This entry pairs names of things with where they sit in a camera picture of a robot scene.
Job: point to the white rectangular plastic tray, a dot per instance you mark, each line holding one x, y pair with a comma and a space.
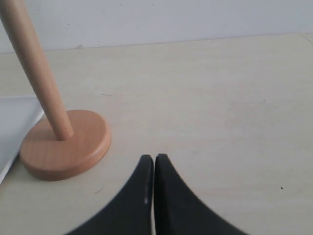
18, 114

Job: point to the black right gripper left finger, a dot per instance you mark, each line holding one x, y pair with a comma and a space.
129, 212

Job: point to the wooden paper towel holder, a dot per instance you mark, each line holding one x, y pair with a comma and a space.
65, 143

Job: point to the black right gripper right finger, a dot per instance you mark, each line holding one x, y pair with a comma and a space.
178, 211

